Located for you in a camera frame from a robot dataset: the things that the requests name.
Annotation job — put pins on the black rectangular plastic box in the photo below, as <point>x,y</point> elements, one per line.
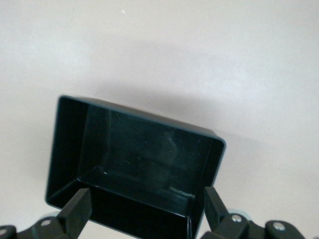
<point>139,154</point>

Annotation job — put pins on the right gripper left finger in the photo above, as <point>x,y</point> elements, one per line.
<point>74,211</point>

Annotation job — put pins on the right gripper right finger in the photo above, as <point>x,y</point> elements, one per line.
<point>219,221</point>

